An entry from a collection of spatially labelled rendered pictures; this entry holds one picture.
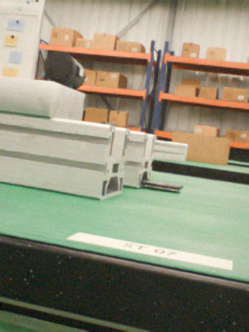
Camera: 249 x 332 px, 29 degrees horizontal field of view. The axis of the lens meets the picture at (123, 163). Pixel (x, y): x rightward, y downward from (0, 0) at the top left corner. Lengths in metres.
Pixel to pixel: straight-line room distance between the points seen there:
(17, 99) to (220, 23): 10.96
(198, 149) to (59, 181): 2.12
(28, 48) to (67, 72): 2.95
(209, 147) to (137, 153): 1.93
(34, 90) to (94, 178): 0.12
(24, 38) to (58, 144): 3.35
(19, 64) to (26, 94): 3.30
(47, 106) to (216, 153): 2.12
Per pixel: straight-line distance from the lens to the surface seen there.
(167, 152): 2.21
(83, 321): 0.43
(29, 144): 0.56
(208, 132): 10.06
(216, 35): 11.41
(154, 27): 11.62
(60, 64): 0.91
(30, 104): 0.56
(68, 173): 0.54
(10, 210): 0.41
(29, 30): 3.88
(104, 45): 10.73
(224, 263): 0.32
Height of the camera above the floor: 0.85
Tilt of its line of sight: 3 degrees down
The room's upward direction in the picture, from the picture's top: 8 degrees clockwise
